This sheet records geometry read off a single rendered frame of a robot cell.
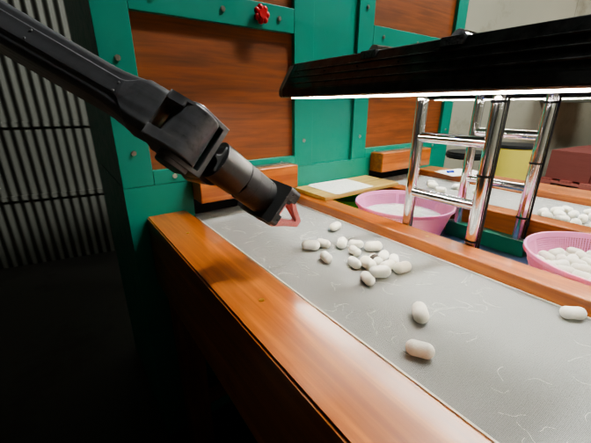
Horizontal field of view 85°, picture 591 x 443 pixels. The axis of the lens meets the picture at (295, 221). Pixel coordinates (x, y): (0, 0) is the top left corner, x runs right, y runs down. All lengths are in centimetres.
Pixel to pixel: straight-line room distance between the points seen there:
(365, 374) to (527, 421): 16
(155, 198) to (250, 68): 42
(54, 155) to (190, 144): 223
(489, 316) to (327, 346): 26
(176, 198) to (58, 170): 181
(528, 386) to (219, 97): 83
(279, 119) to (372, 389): 80
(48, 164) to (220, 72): 188
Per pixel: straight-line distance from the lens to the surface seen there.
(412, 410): 35
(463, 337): 50
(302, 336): 41
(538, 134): 91
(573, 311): 60
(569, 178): 512
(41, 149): 263
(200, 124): 43
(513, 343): 52
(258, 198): 49
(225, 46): 93
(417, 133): 75
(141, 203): 86
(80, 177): 263
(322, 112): 110
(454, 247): 70
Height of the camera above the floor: 102
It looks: 20 degrees down
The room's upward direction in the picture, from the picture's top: straight up
